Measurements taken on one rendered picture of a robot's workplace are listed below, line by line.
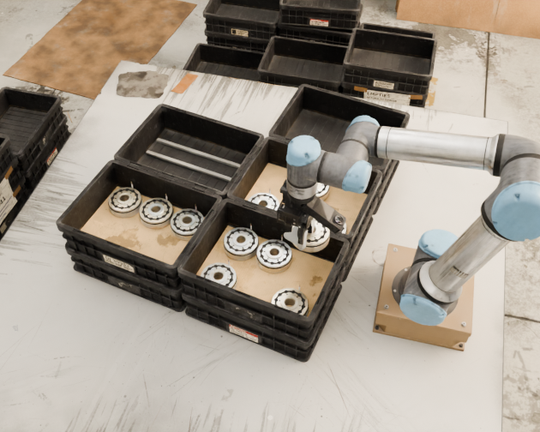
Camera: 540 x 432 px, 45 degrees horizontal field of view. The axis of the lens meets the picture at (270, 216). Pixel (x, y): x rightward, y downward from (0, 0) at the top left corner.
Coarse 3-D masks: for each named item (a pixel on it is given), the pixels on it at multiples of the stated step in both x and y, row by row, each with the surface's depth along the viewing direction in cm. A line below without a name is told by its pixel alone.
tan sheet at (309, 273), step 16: (208, 256) 193; (224, 256) 193; (304, 256) 193; (240, 272) 189; (256, 272) 189; (288, 272) 189; (304, 272) 190; (320, 272) 190; (240, 288) 186; (256, 288) 186; (272, 288) 186; (304, 288) 186; (320, 288) 186
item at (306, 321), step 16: (256, 208) 192; (208, 224) 188; (336, 240) 185; (336, 272) 178; (208, 288) 176; (224, 288) 174; (256, 304) 172; (272, 304) 170; (320, 304) 170; (304, 320) 167
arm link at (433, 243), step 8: (424, 232) 175; (432, 232) 174; (440, 232) 174; (448, 232) 175; (424, 240) 172; (432, 240) 172; (440, 240) 172; (448, 240) 172; (424, 248) 171; (432, 248) 170; (440, 248) 170; (416, 256) 174; (424, 256) 170; (432, 256) 169
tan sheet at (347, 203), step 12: (276, 168) 217; (264, 180) 214; (276, 180) 214; (252, 192) 210; (264, 192) 210; (276, 192) 210; (336, 192) 210; (348, 192) 210; (336, 204) 207; (348, 204) 207; (360, 204) 207; (348, 216) 203; (348, 228) 200
